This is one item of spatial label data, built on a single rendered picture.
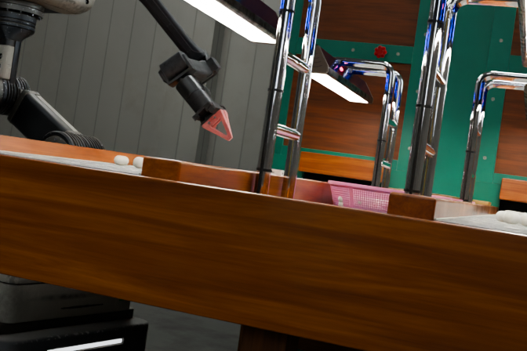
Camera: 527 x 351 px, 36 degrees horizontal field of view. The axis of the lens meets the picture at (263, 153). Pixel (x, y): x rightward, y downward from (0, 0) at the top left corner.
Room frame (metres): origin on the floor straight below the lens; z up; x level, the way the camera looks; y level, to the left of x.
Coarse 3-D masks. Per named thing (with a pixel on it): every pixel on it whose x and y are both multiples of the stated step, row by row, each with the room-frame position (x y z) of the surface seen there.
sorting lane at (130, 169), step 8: (0, 152) 1.15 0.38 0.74; (8, 152) 1.24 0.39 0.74; (16, 152) 1.28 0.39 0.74; (48, 160) 1.10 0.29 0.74; (56, 160) 1.17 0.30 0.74; (64, 160) 1.26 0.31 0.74; (72, 160) 1.36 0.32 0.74; (80, 160) 1.46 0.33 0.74; (104, 168) 1.06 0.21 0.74; (112, 168) 1.14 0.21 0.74; (120, 168) 1.22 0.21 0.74; (128, 168) 1.31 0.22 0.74; (136, 168) 1.43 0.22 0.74
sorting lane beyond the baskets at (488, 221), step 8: (464, 216) 1.31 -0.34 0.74; (472, 216) 1.48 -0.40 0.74; (480, 216) 1.65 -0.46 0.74; (488, 216) 1.80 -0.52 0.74; (464, 224) 0.91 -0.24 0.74; (472, 224) 0.95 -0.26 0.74; (480, 224) 1.00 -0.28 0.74; (488, 224) 1.06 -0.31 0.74; (496, 224) 1.14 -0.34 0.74; (504, 224) 1.22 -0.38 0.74; (512, 224) 1.31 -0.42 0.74; (520, 224) 1.39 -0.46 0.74; (512, 232) 0.89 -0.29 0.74; (520, 232) 0.91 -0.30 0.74
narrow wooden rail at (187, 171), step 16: (144, 160) 1.04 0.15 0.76; (160, 160) 1.04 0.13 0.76; (160, 176) 1.03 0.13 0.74; (176, 176) 1.03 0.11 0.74; (192, 176) 1.07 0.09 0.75; (208, 176) 1.12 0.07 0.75; (224, 176) 1.18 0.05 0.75; (240, 176) 1.24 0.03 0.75; (272, 176) 1.39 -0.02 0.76; (272, 192) 1.40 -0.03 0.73; (304, 192) 1.60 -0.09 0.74; (320, 192) 1.71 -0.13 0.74
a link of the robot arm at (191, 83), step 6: (180, 78) 2.10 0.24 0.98; (186, 78) 2.09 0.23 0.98; (192, 78) 2.10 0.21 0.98; (180, 84) 2.09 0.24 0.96; (186, 84) 2.09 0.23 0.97; (192, 84) 2.09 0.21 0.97; (198, 84) 2.10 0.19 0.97; (180, 90) 2.10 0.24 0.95; (186, 90) 2.09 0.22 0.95; (192, 90) 2.08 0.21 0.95; (186, 96) 2.09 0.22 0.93
